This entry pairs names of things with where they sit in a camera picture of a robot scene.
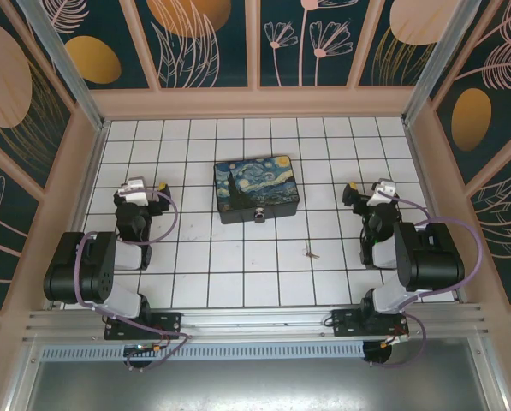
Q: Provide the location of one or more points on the aluminium mounting rail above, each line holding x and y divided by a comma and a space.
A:
255, 321

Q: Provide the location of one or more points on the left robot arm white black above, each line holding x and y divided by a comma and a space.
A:
92, 265

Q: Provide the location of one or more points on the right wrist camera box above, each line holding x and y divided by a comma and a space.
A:
385, 188

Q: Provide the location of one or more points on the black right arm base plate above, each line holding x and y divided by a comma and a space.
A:
345, 323

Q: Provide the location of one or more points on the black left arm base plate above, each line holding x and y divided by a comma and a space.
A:
165, 323

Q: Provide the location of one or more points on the grey metal sheet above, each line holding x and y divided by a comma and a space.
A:
255, 385

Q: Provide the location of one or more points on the small metal key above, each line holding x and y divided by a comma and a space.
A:
310, 253

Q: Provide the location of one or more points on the aluminium frame post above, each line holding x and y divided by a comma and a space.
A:
67, 64
439, 55

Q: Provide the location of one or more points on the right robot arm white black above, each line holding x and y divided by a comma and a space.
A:
435, 261

